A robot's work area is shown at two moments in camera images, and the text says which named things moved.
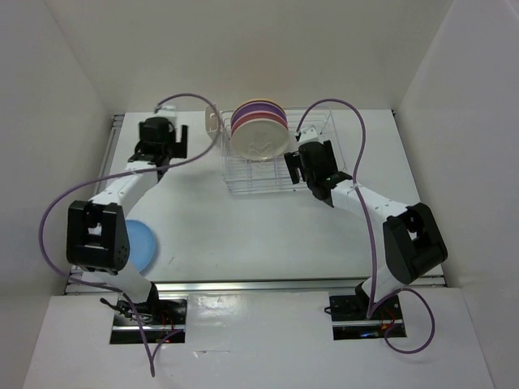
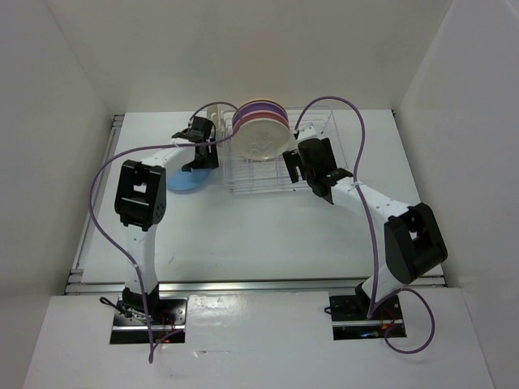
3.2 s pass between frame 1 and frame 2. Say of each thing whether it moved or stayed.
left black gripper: moved
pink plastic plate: stayed
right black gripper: stayed
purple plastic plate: stayed
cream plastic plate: stayed
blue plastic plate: moved
